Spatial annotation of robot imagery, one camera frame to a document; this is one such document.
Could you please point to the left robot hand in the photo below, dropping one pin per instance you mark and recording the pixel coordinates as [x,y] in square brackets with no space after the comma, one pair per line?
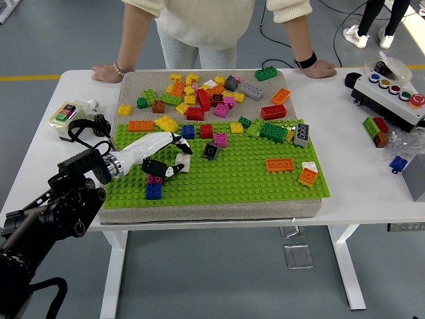
[146,144]

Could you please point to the person's right hand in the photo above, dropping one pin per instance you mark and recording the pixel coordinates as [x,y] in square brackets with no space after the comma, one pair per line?
[106,72]

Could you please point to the person's left hand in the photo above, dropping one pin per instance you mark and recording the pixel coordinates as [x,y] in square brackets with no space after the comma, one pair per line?
[320,70]

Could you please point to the pink square brick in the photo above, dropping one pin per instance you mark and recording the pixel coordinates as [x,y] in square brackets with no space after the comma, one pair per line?
[221,110]
[154,180]
[221,140]

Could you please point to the white square brick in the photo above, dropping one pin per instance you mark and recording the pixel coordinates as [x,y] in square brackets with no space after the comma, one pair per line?
[184,161]

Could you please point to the blue square brick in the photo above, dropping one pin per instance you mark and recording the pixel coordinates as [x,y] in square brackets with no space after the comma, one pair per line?
[154,192]
[188,132]

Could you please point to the red square brick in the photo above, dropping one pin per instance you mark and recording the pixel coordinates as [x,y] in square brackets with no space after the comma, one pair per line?
[206,131]

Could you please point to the dark grey slope brick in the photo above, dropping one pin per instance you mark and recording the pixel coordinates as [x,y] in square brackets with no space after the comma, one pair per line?
[230,83]
[212,151]

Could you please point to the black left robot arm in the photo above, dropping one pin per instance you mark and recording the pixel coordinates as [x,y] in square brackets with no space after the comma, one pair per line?
[79,166]

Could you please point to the person's right forearm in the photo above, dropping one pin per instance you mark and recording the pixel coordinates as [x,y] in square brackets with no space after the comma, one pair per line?
[133,36]

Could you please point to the person's left forearm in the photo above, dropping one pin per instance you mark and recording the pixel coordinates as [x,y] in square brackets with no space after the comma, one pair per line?
[299,36]

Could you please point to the orange long brick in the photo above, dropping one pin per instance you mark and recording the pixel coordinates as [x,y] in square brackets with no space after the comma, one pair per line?
[140,126]

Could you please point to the yellow curved brick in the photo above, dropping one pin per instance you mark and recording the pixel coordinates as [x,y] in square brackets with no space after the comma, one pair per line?
[166,124]

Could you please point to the brown square brick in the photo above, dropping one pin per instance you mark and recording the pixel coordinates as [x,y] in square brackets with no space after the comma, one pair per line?
[158,107]

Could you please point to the small dark green brick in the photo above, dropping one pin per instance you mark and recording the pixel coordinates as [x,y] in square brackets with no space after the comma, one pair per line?
[245,121]
[141,103]

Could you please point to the light green long brick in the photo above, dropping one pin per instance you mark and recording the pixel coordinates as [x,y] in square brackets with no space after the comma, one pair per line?
[170,99]

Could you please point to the red long brick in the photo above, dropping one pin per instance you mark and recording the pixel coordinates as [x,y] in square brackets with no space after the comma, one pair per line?
[273,112]

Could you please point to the grey long brick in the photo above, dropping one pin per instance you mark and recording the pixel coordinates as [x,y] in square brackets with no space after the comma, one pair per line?
[301,135]
[252,91]

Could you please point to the red tall brick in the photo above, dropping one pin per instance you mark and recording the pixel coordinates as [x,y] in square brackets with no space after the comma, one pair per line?
[203,99]

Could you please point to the small pink brick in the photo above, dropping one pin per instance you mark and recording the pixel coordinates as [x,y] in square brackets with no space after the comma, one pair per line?
[238,78]
[194,86]

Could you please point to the dark green long brick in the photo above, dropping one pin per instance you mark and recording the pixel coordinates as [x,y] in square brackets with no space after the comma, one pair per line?
[273,132]

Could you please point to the yellow angled brick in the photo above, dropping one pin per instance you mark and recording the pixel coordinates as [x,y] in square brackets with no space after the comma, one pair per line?
[192,78]

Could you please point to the dark red brick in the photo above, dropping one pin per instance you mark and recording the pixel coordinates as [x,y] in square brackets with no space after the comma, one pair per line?
[217,99]

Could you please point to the yellow square brick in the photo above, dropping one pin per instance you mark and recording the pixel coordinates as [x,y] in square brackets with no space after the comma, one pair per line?
[236,128]

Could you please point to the green studded baseplate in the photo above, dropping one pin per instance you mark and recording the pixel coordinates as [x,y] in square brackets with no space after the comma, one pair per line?
[232,186]

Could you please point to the orange flat brick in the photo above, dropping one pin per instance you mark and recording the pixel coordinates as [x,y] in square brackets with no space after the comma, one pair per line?
[280,165]

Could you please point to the orange and yellow brick stack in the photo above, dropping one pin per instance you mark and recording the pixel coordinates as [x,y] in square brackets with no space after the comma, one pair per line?
[307,176]

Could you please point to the black wristwatch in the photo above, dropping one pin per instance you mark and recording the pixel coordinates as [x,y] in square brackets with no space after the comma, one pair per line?
[305,61]

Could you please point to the black gear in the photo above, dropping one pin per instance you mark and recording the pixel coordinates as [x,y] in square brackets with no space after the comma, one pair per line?
[103,123]

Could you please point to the dark small part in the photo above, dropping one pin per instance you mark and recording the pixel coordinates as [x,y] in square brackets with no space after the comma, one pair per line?
[381,68]

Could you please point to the white push-button control box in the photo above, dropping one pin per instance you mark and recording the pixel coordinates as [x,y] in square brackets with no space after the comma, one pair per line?
[382,96]

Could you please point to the person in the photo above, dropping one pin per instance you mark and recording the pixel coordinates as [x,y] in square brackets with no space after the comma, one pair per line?
[206,26]
[368,16]

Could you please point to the clear round container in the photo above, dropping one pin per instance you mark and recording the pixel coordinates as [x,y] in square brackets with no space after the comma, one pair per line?
[396,68]

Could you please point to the grey-brown foam mat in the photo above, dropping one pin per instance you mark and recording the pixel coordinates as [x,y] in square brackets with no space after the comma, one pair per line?
[206,214]

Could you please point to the clear plastic bag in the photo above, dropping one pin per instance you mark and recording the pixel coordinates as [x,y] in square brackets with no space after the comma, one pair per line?
[403,143]

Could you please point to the white furniture base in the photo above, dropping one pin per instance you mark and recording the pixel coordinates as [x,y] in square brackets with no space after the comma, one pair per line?
[6,13]

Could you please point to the white table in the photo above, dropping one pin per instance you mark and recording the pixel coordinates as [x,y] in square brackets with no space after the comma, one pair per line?
[358,186]

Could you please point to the grey box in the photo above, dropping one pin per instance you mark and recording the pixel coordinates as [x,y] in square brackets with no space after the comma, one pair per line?
[416,181]

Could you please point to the clear floor plate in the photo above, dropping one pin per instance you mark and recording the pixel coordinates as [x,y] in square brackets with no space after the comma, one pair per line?
[292,232]
[299,256]

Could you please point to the table control panel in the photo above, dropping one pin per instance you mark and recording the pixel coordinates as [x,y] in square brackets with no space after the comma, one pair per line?
[405,227]

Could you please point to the beige switch box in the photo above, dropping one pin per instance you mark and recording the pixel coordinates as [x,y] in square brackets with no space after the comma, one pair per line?
[66,113]

